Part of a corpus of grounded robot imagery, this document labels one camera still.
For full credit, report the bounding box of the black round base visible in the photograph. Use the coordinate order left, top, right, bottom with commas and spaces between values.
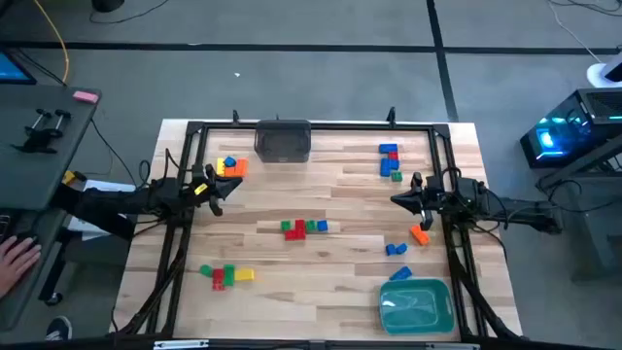
90, 0, 125, 14

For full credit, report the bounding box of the yellow black tool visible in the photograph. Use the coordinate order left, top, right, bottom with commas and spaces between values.
61, 169, 87, 188

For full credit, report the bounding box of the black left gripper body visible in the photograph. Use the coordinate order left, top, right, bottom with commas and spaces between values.
193, 163, 225, 218

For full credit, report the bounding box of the black screw clamp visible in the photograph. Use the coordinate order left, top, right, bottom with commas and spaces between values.
29, 109, 73, 155
10, 108, 52, 155

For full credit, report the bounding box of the black keyboard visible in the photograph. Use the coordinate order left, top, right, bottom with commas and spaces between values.
0, 213, 15, 244

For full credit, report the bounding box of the dark grey side desk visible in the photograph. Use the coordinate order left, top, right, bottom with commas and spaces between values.
0, 85, 103, 332

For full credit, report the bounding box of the white round device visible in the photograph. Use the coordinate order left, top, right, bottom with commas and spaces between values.
586, 46, 622, 88

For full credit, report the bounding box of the computer screen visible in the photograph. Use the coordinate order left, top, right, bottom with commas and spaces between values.
0, 46, 38, 87

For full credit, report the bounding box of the black floor cable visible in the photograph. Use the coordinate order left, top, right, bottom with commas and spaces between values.
88, 0, 170, 25

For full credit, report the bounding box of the white floor cable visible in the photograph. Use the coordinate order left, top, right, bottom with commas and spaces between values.
547, 0, 605, 65

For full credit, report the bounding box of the person's shoe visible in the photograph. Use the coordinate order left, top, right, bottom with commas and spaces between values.
45, 315, 74, 342

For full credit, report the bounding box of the black metal table frame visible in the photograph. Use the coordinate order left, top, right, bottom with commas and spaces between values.
110, 106, 525, 350

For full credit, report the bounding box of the grey translucent plastic bin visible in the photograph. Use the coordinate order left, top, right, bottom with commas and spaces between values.
254, 119, 313, 163

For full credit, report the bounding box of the yellow cable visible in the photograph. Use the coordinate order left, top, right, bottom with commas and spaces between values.
31, 0, 71, 85

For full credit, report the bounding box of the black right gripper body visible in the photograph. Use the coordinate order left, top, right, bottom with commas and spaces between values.
411, 171, 442, 232

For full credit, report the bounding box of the black lit computer tower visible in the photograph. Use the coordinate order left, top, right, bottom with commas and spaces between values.
519, 87, 622, 170

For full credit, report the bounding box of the pink eraser block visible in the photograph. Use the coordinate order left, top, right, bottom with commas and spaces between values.
72, 89, 100, 105

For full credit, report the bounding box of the white paper sheet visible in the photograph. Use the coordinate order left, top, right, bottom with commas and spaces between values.
67, 179, 138, 242

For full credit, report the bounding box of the black desk support beam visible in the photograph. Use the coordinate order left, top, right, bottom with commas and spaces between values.
51, 184, 136, 242

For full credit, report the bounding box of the teal plastic bin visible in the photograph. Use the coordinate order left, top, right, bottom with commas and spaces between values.
378, 277, 456, 336

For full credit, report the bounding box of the black desk leg caster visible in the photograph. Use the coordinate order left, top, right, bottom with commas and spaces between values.
37, 227, 67, 307

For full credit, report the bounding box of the person's hand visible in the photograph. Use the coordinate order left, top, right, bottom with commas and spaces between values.
0, 235, 43, 298

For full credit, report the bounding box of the grey metal stand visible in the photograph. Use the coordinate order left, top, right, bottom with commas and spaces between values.
534, 133, 622, 283

